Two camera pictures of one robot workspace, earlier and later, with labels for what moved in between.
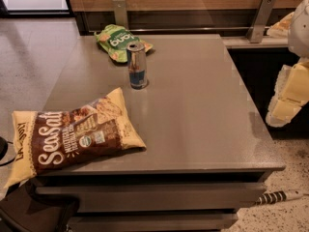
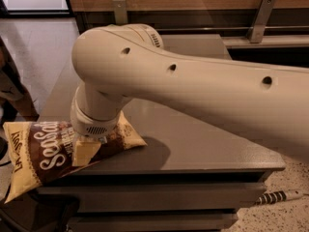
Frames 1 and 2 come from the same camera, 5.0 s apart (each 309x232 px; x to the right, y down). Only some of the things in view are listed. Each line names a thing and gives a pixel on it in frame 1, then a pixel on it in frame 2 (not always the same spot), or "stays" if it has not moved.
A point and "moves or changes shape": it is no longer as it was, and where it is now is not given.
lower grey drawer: (153, 221) stays
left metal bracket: (121, 16) stays
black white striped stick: (278, 196) stays
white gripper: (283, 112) → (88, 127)
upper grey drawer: (160, 197) stays
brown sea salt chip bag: (51, 140) moves or changes shape
